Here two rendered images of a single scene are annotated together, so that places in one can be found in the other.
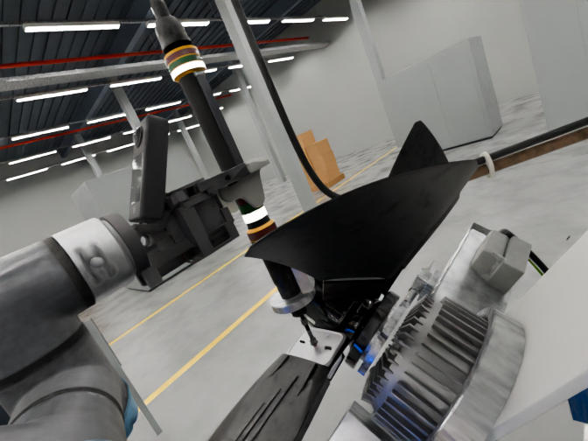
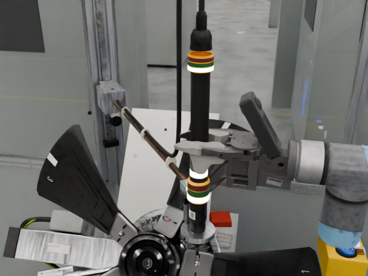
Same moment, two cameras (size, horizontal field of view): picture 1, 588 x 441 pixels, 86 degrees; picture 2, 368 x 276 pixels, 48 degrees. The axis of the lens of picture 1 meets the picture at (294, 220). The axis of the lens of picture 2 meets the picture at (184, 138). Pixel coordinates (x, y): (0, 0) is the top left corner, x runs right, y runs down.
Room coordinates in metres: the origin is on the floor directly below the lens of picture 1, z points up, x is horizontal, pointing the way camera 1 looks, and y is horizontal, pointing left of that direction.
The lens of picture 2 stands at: (0.87, 0.56, 1.79)
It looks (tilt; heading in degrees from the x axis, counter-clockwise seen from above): 25 degrees down; 232
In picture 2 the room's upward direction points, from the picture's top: straight up
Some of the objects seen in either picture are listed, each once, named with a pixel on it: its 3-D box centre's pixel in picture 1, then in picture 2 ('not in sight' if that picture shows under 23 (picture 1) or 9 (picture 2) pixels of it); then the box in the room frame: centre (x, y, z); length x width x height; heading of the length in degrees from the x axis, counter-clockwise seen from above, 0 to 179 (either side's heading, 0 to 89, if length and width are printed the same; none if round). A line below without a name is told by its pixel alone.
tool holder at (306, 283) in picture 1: (287, 269); (195, 210); (0.44, 0.04, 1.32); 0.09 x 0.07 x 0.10; 77
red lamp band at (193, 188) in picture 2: (262, 230); (198, 183); (0.44, 0.05, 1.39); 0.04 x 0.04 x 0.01
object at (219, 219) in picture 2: not in sight; (220, 218); (-0.02, -0.36, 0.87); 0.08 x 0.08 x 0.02; 52
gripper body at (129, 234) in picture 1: (173, 227); (259, 160); (0.37, 0.13, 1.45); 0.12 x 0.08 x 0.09; 130
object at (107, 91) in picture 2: not in sight; (110, 97); (0.30, -0.56, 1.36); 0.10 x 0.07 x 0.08; 77
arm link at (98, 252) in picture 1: (99, 257); (306, 160); (0.31, 0.19, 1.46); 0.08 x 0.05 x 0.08; 40
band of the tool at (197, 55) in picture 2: (185, 66); (200, 62); (0.44, 0.05, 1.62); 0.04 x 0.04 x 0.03
